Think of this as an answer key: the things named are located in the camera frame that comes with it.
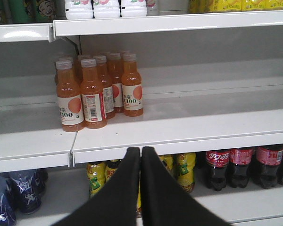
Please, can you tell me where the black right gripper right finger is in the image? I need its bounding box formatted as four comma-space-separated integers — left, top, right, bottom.
141, 146, 230, 226

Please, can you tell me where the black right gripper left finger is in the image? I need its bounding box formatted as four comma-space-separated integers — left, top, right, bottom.
54, 147, 141, 226

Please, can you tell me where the yellow lemon tea bottle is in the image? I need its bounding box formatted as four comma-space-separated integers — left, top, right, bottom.
86, 161, 106, 198
158, 154, 174, 176
175, 153, 196, 193
105, 159, 121, 183

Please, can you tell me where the orange juice bottle C100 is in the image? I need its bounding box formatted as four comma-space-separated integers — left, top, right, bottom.
122, 53, 143, 117
56, 60, 84, 132

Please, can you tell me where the orange juice bottle barcode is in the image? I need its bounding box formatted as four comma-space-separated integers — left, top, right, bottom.
80, 58, 107, 129

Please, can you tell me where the white metal shelving unit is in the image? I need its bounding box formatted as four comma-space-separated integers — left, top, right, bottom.
0, 10, 283, 226

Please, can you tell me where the green cartoon tea bottle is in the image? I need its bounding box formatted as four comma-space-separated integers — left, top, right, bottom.
8, 0, 57, 24

